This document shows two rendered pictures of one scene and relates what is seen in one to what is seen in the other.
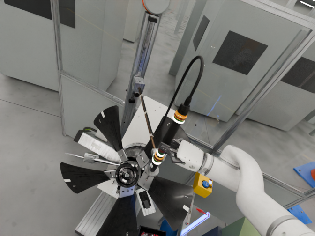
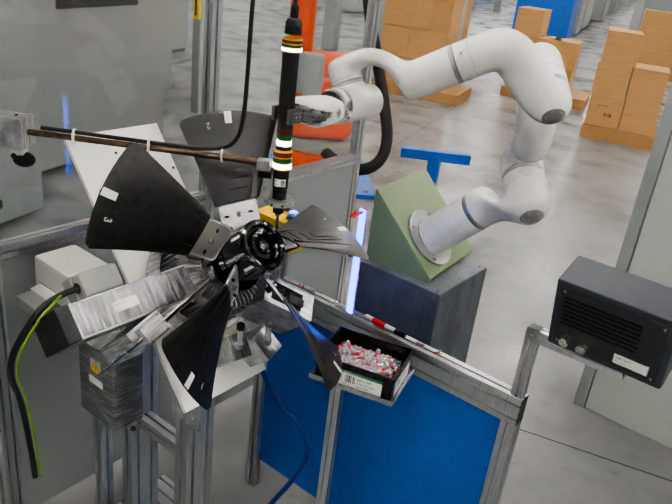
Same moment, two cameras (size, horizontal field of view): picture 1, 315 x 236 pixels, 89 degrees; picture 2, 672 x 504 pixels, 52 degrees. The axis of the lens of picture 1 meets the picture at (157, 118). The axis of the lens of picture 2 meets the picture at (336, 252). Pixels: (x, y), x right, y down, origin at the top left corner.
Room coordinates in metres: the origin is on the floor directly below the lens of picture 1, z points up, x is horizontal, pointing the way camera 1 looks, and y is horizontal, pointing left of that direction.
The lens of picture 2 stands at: (-0.38, 1.17, 1.85)
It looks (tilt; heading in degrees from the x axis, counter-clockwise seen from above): 24 degrees down; 299
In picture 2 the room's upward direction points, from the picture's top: 7 degrees clockwise
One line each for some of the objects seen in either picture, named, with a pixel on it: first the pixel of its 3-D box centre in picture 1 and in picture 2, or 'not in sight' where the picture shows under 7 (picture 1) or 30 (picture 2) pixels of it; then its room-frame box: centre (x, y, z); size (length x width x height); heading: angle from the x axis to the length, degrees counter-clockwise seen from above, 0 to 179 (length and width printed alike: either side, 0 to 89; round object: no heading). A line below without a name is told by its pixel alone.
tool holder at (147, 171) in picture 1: (153, 162); (276, 182); (0.47, -0.06, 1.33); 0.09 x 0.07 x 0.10; 28
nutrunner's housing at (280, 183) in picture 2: (165, 143); (286, 114); (0.46, -0.07, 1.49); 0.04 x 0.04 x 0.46
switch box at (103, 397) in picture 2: not in sight; (111, 378); (0.82, 0.11, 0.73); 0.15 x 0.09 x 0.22; 173
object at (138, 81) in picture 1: (138, 84); (6, 129); (1.01, 0.22, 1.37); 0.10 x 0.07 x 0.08; 28
